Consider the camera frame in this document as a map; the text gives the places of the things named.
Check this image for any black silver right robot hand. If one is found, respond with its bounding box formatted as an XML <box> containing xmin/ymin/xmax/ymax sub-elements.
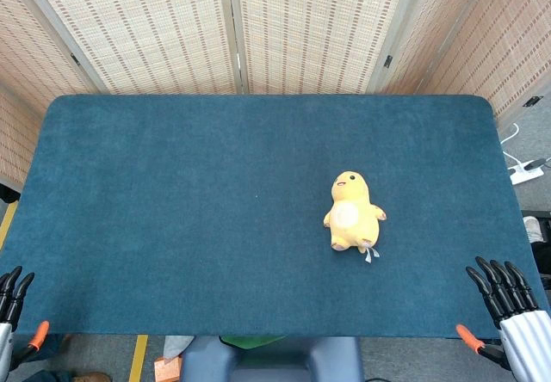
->
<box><xmin>466</xmin><ymin>256</ymin><xmax>551</xmax><ymax>382</ymax></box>

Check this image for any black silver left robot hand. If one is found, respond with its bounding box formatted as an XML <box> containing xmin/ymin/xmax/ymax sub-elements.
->
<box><xmin>0</xmin><ymin>265</ymin><xmax>35</xmax><ymax>374</ymax></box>

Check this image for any yellow plush duck toy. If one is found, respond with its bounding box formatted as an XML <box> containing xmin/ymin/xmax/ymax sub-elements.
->
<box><xmin>323</xmin><ymin>170</ymin><xmax>387</xmax><ymax>265</ymax></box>

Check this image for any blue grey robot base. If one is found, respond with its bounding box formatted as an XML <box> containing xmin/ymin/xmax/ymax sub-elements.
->
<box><xmin>179</xmin><ymin>336</ymin><xmax>365</xmax><ymax>382</ymax></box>

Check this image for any black object beside table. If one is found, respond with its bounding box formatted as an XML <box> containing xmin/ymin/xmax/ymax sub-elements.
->
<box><xmin>0</xmin><ymin>182</ymin><xmax>22</xmax><ymax>205</ymax></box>

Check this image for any white shoe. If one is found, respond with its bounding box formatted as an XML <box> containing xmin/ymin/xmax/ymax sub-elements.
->
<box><xmin>523</xmin><ymin>216</ymin><xmax>545</xmax><ymax>244</ymax></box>

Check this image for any brown shoe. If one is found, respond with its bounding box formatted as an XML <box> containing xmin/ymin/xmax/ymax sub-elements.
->
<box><xmin>71</xmin><ymin>371</ymin><xmax>112</xmax><ymax>382</ymax></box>

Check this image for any white power strip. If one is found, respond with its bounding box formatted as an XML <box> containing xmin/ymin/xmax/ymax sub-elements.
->
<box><xmin>507</xmin><ymin>162</ymin><xmax>546</xmax><ymax>186</ymax></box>

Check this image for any grey cloth piece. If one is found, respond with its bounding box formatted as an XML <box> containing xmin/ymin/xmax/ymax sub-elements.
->
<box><xmin>162</xmin><ymin>335</ymin><xmax>195</xmax><ymax>362</ymax></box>

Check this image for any orange block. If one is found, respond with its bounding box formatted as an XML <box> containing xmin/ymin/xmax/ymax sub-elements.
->
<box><xmin>153</xmin><ymin>355</ymin><xmax>183</xmax><ymax>382</ymax></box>

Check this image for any blue table mat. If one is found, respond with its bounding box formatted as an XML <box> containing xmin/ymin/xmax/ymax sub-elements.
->
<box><xmin>0</xmin><ymin>94</ymin><xmax>550</xmax><ymax>340</ymax></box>

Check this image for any green cloth piece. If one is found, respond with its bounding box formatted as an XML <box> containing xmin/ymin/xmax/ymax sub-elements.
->
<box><xmin>219</xmin><ymin>335</ymin><xmax>286</xmax><ymax>351</ymax></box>

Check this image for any woven bamboo screen panel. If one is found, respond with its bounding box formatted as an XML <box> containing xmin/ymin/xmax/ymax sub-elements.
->
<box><xmin>226</xmin><ymin>0</ymin><xmax>421</xmax><ymax>96</ymax></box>
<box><xmin>0</xmin><ymin>0</ymin><xmax>98</xmax><ymax>188</ymax></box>
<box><xmin>412</xmin><ymin>0</ymin><xmax>551</xmax><ymax>133</ymax></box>
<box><xmin>16</xmin><ymin>0</ymin><xmax>238</xmax><ymax>96</ymax></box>
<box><xmin>368</xmin><ymin>0</ymin><xmax>496</xmax><ymax>96</ymax></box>

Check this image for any black equipment frame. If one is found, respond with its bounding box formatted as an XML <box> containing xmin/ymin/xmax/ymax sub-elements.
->
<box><xmin>520</xmin><ymin>209</ymin><xmax>551</xmax><ymax>292</ymax></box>

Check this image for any white power cable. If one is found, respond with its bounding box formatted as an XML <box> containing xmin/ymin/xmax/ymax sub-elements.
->
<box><xmin>500</xmin><ymin>122</ymin><xmax>529</xmax><ymax>169</ymax></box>

